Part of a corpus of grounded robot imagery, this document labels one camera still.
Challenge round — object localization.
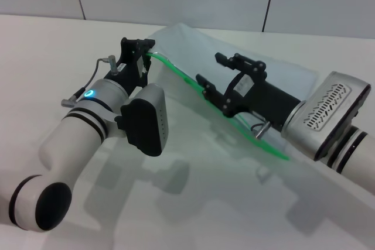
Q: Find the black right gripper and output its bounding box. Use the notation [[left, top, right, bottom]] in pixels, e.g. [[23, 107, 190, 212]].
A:
[[195, 52, 303, 129]]

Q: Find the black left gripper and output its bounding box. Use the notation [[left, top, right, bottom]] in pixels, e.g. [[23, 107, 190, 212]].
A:
[[105, 36, 156, 90]]

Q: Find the translucent green zip document bag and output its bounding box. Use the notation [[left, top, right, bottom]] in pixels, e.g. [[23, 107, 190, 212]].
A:
[[117, 23, 321, 174]]

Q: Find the grey left gripper cable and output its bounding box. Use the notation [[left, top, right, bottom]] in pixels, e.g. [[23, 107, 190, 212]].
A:
[[60, 54, 118, 107]]

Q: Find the right gripper cable with plug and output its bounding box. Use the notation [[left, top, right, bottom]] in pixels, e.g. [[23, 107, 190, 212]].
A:
[[251, 121, 273, 139]]

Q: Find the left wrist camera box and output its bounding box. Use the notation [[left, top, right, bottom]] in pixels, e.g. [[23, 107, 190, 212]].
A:
[[114, 83, 170, 157]]

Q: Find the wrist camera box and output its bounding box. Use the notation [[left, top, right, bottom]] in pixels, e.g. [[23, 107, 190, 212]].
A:
[[114, 83, 170, 157], [280, 71, 371, 162]]

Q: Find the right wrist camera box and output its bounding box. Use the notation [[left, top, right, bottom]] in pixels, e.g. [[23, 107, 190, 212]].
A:
[[280, 71, 371, 162]]

